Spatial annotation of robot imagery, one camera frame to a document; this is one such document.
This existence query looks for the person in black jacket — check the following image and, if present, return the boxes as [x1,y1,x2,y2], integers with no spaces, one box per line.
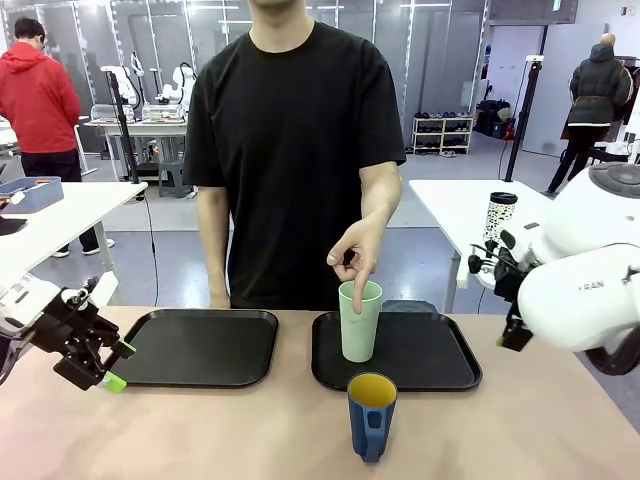
[546,32,634,197]

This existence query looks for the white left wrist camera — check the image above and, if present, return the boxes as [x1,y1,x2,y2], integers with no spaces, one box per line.
[74,273,120,307]

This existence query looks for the white table with blue box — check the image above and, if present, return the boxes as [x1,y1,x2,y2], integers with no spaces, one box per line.
[0,180,150,306]

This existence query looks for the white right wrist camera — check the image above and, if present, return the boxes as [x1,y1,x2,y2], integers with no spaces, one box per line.
[467,253,497,290]

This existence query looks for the person's left forearm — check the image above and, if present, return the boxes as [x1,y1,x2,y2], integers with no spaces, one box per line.
[357,162,404,234]

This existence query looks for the black stand orange-lit top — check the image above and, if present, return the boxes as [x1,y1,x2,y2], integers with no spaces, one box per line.
[503,56,545,183]

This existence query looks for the black plastic tray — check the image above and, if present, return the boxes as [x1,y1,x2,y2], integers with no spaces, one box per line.
[310,311,484,393]
[108,308,280,390]

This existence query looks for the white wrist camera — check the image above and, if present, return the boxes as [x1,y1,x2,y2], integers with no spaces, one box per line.
[74,273,120,307]
[467,253,497,290]

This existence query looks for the white background work table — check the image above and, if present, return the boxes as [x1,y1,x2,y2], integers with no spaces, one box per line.
[83,115,190,182]

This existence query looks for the dark grey seat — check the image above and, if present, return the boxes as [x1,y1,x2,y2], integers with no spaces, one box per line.
[384,299,438,315]

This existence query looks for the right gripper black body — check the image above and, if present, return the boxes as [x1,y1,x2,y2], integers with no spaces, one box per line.
[493,244,537,304]

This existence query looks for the white table with tumbler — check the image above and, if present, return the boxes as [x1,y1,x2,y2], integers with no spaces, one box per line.
[408,178,551,314]

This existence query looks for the blue storage box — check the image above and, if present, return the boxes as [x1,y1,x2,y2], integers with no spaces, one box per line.
[0,176,65,214]

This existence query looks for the pale green tall cup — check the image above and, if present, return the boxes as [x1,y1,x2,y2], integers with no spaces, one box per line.
[338,280,384,363]

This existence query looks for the blue mug yellow inside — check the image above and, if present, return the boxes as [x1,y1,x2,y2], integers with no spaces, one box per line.
[346,372,399,464]

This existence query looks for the person in red hoodie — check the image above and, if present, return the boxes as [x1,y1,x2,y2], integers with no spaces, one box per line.
[0,17,116,259]

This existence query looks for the black white patterned tumbler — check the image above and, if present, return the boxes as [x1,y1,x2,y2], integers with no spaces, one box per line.
[483,191,518,247]

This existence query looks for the person's left hand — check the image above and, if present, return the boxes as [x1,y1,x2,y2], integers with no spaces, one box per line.
[326,213,387,315]

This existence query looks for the white shoe rack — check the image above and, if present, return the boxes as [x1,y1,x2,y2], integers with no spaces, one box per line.
[412,115,474,156]

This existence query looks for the black bags pile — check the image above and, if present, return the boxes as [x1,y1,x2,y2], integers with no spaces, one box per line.
[474,98,515,140]

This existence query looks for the person in black t-shirt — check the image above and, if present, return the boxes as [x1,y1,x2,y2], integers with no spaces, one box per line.
[182,0,407,311]

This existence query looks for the person's right forearm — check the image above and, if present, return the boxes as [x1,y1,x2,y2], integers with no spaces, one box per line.
[196,187,235,299]

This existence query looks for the grey plastic stool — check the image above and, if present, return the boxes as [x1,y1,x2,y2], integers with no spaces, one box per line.
[158,160,192,198]

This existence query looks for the black hanging cable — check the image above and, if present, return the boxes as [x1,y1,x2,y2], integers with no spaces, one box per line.
[142,197,162,307]

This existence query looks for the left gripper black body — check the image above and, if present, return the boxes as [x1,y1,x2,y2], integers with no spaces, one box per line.
[28,288,122,392]

